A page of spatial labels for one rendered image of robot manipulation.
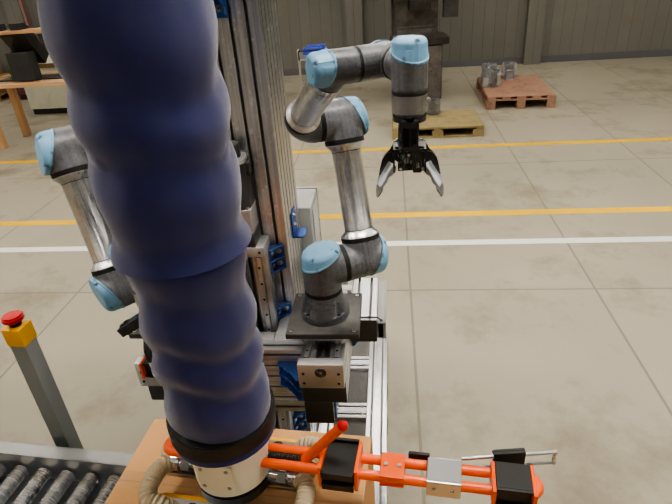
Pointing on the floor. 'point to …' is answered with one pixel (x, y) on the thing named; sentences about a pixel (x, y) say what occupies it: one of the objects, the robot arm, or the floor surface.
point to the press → (417, 13)
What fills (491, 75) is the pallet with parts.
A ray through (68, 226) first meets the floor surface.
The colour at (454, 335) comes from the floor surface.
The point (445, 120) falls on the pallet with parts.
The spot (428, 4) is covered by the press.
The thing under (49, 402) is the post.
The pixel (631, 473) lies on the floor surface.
